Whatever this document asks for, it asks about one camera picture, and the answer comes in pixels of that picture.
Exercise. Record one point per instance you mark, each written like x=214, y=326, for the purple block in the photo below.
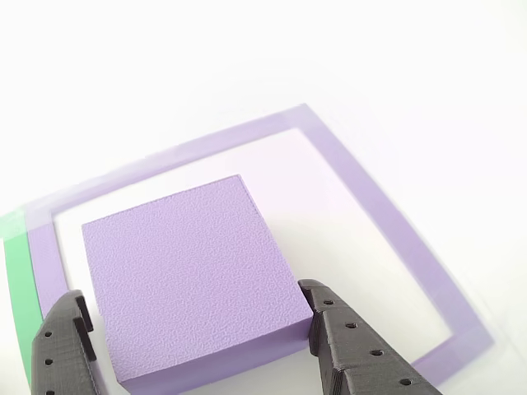
x=185, y=267

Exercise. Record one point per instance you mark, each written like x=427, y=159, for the green tape square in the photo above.
x=20, y=288

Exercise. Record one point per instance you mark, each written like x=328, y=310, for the purple tape square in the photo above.
x=391, y=226

